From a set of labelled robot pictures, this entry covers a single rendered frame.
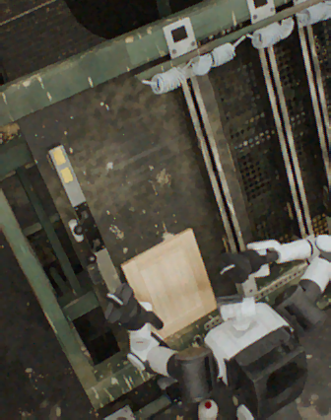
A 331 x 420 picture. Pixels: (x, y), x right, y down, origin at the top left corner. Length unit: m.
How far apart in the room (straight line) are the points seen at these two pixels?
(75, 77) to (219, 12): 0.54
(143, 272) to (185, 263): 0.18
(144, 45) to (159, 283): 0.93
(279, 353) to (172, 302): 0.63
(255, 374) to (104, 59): 1.09
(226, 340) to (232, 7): 1.12
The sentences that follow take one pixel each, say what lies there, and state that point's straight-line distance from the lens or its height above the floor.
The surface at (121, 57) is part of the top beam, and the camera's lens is 1.90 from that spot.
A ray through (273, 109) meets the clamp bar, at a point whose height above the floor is 1.55.
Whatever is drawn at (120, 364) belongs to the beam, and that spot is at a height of 0.89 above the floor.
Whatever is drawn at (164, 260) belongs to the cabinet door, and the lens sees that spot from 2.27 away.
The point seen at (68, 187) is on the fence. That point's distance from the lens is 2.00.
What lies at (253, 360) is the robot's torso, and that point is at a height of 1.40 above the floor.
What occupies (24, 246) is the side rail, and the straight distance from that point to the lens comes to 2.02.
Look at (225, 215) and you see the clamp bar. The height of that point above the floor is 1.28.
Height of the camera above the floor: 3.17
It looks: 56 degrees down
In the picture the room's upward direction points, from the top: 4 degrees counter-clockwise
